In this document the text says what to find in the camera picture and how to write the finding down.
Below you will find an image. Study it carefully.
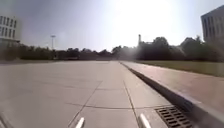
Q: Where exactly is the row of trees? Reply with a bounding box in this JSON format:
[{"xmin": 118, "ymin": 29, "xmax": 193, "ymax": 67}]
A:
[{"xmin": 0, "ymin": 35, "xmax": 224, "ymax": 63}]

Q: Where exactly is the distant tower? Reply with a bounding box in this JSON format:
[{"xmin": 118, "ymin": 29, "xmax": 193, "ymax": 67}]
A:
[{"xmin": 137, "ymin": 33, "xmax": 142, "ymax": 46}]

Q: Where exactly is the grey concrete slab pavement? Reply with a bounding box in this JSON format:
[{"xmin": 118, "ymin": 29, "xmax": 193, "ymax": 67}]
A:
[{"xmin": 0, "ymin": 60, "xmax": 198, "ymax": 128}]

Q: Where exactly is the distant lamp pole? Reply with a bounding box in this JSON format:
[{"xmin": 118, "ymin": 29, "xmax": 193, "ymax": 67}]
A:
[{"xmin": 50, "ymin": 34, "xmax": 57, "ymax": 51}]

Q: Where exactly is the robot's own part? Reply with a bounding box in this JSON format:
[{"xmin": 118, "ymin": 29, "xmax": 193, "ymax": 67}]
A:
[
  {"xmin": 74, "ymin": 116, "xmax": 86, "ymax": 128},
  {"xmin": 138, "ymin": 113, "xmax": 152, "ymax": 128}
]

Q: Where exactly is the grey stone kerb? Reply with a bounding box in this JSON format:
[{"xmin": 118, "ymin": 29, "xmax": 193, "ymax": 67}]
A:
[{"xmin": 119, "ymin": 61, "xmax": 224, "ymax": 128}]

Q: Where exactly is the reddish brick raised walkway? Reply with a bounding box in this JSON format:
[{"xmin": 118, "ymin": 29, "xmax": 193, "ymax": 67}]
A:
[{"xmin": 121, "ymin": 60, "xmax": 224, "ymax": 114}]

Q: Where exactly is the dry grass lawn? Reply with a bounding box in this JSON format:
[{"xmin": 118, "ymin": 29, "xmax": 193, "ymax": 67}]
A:
[{"xmin": 136, "ymin": 59, "xmax": 224, "ymax": 78}]

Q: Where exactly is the metal drain grate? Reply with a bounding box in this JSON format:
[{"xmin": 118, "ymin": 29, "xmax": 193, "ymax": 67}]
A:
[{"xmin": 154, "ymin": 105, "xmax": 195, "ymax": 128}]

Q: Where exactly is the large grey office building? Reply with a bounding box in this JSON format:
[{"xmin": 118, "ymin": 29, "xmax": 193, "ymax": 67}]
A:
[{"xmin": 200, "ymin": 4, "xmax": 224, "ymax": 43}]

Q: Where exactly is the pale multi-storey building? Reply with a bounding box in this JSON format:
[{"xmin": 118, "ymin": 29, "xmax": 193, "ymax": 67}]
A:
[{"xmin": 0, "ymin": 13, "xmax": 22, "ymax": 48}]

